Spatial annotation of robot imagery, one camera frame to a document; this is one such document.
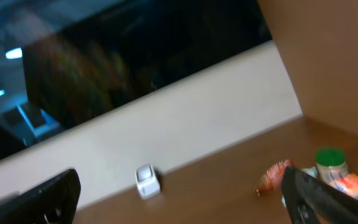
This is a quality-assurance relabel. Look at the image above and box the dark glass window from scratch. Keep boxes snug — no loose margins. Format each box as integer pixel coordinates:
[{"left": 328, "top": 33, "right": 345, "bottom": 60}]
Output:
[{"left": 0, "top": 0, "right": 272, "bottom": 160}]

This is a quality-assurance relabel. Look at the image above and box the green lid jar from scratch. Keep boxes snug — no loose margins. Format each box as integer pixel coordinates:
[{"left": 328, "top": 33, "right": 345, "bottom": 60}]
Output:
[{"left": 314, "top": 147, "right": 349, "bottom": 183}]

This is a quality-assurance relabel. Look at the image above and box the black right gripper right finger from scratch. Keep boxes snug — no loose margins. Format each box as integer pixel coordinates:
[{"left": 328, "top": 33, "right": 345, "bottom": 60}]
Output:
[{"left": 282, "top": 166, "right": 358, "bottom": 224}]

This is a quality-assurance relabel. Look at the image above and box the white barcode scanner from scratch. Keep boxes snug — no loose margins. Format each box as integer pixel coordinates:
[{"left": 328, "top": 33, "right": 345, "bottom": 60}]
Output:
[{"left": 135, "top": 164, "right": 161, "bottom": 200}]

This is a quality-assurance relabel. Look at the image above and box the orange tissue pack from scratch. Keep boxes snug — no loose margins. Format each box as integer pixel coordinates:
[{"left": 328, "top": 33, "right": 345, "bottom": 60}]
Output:
[{"left": 329, "top": 173, "right": 358, "bottom": 200}]

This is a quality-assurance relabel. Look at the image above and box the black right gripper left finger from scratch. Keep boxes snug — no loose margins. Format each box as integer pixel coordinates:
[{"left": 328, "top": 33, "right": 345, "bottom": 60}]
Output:
[{"left": 0, "top": 169, "right": 81, "bottom": 224}]

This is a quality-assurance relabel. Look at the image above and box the red Top chocolate bar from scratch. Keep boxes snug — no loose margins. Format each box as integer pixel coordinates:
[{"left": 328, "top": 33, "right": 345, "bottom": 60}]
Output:
[{"left": 255, "top": 159, "right": 293, "bottom": 197}]

